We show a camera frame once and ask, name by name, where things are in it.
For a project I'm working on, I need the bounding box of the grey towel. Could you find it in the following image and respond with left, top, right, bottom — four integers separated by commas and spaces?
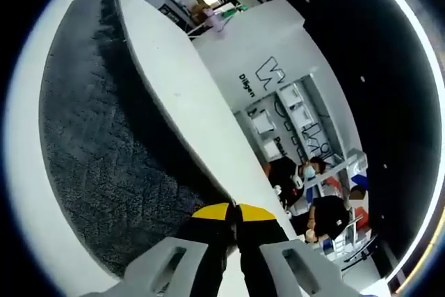
38, 0, 234, 277

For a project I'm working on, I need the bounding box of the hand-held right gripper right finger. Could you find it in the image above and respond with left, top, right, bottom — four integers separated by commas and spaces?
236, 202, 362, 297

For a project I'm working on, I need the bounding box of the group of white storage bins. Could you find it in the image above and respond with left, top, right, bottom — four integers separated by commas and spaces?
250, 86, 368, 179

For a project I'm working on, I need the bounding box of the metal shelf rack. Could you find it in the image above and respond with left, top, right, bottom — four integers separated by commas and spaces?
234, 74, 371, 242

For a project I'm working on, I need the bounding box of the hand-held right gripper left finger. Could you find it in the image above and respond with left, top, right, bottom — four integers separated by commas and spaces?
81, 202, 234, 297

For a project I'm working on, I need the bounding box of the pink rolled mat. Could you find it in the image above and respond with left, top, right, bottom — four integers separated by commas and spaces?
204, 10, 229, 40

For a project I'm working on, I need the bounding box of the white counter with dark sign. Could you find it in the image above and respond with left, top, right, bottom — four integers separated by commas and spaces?
158, 0, 202, 35

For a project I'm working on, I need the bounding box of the long ceiling light strip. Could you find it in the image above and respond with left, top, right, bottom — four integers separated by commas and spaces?
354, 0, 445, 287

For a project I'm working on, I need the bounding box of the green hanging item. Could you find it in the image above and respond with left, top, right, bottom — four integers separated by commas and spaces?
222, 4, 250, 20

